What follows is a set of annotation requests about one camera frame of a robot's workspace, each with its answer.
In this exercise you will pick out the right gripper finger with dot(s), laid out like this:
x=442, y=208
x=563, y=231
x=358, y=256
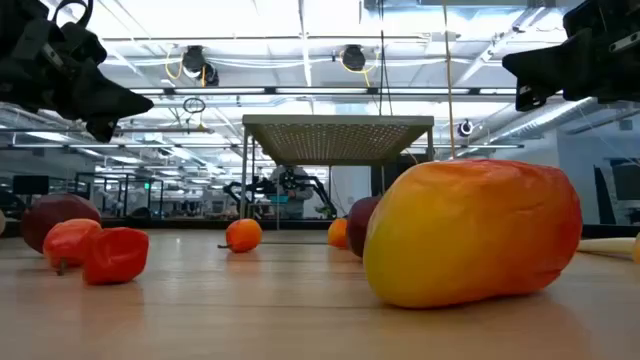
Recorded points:
x=532, y=85
x=565, y=55

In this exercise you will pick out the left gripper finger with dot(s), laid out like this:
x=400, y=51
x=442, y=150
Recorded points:
x=95, y=82
x=100, y=112

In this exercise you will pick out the red-orange pepper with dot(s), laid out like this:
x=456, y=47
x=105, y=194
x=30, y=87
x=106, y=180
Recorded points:
x=65, y=242

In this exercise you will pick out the red-yellow mango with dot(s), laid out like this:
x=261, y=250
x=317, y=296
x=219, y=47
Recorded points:
x=470, y=230

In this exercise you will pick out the dark red plum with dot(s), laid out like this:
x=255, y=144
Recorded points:
x=360, y=222

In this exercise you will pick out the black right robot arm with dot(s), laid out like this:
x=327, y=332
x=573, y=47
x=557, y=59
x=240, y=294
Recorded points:
x=625, y=15

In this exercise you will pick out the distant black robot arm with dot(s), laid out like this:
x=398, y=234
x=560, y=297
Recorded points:
x=322, y=195
x=245, y=190

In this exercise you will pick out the black background monitor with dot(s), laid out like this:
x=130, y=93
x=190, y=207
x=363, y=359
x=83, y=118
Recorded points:
x=30, y=185

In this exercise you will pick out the black leaning panel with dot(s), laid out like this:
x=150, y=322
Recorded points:
x=603, y=195

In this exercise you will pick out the red pepper front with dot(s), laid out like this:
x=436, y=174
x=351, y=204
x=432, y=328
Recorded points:
x=115, y=255

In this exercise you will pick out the small orange pear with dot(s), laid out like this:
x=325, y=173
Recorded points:
x=244, y=235
x=337, y=234
x=637, y=248

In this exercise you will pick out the dark background cabinet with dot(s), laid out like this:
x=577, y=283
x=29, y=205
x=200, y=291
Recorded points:
x=385, y=180

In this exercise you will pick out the distant teal bin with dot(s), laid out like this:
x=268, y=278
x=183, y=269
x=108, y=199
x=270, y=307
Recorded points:
x=278, y=199

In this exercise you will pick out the green perforated metal shelf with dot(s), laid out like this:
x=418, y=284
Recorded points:
x=335, y=140

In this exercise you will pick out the person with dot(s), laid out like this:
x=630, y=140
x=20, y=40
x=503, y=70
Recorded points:
x=297, y=195

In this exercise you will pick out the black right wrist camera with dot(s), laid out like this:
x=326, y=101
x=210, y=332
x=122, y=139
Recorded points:
x=580, y=17

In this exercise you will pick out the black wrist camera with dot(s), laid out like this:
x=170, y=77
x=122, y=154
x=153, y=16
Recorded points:
x=580, y=17
x=82, y=42

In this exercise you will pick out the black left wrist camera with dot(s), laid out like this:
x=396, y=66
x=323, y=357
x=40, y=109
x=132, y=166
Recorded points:
x=82, y=42

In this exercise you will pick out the black wall monitor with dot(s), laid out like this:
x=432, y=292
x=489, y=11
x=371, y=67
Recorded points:
x=627, y=182

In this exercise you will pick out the black background station frame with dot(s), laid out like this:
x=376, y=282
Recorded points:
x=161, y=197

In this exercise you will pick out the black metal table frame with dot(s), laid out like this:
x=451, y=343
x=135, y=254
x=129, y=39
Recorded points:
x=175, y=224

